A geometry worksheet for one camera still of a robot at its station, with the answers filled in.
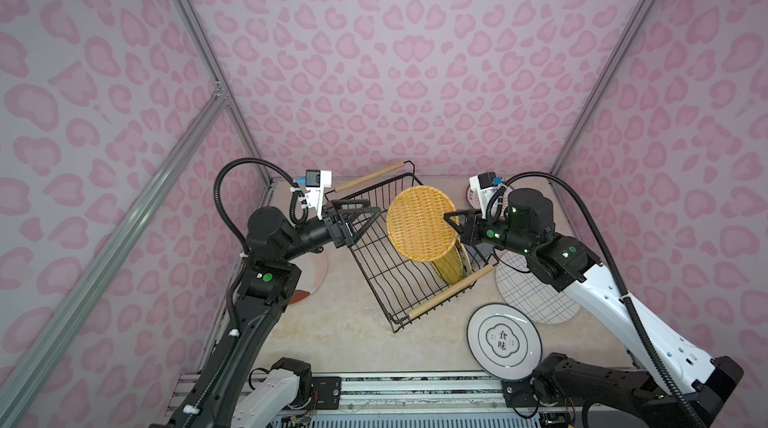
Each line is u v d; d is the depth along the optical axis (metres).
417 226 0.70
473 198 0.59
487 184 0.58
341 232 0.51
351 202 0.61
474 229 0.59
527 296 0.88
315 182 0.53
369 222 0.54
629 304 0.42
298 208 0.53
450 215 0.66
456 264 0.84
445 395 0.75
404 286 0.88
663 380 0.36
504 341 0.81
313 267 0.95
